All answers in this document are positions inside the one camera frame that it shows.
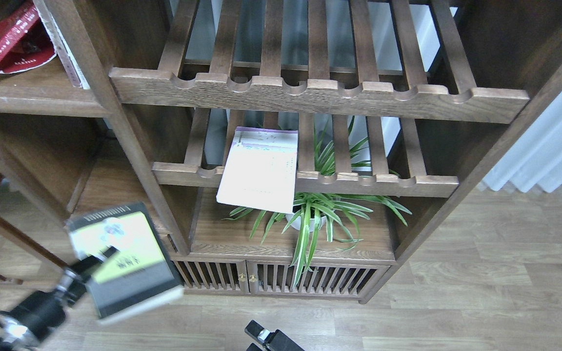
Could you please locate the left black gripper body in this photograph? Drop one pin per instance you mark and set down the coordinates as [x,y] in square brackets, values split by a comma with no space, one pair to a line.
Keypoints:
[41,313]

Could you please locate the green spider plant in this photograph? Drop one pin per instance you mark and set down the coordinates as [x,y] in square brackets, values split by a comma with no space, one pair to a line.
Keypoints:
[317,214]

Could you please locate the white and purple book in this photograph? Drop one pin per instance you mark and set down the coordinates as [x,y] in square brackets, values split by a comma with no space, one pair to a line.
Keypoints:
[260,170]

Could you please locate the dark wooden bookshelf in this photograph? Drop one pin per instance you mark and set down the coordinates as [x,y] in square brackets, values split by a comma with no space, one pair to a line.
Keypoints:
[441,87]

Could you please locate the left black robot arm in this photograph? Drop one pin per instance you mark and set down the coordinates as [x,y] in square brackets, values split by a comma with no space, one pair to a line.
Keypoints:
[33,320]

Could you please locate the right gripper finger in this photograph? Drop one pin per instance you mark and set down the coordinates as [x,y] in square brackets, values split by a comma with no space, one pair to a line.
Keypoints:
[257,332]

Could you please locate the red book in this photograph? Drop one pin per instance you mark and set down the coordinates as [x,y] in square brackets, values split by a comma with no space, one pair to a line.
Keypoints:
[24,42]

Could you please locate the green and black book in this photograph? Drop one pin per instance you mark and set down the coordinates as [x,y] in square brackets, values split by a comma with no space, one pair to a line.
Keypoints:
[140,276]

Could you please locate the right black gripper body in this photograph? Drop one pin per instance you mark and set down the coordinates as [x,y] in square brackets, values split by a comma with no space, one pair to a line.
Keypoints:
[275,341]

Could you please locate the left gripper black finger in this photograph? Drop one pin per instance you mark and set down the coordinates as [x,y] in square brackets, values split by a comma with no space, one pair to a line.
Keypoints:
[83,270]

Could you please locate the white standing book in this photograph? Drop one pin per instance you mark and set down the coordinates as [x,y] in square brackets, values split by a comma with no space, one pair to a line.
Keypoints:
[69,62]

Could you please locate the white curtain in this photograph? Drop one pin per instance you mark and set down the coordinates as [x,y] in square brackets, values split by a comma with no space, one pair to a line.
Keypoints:
[534,162]

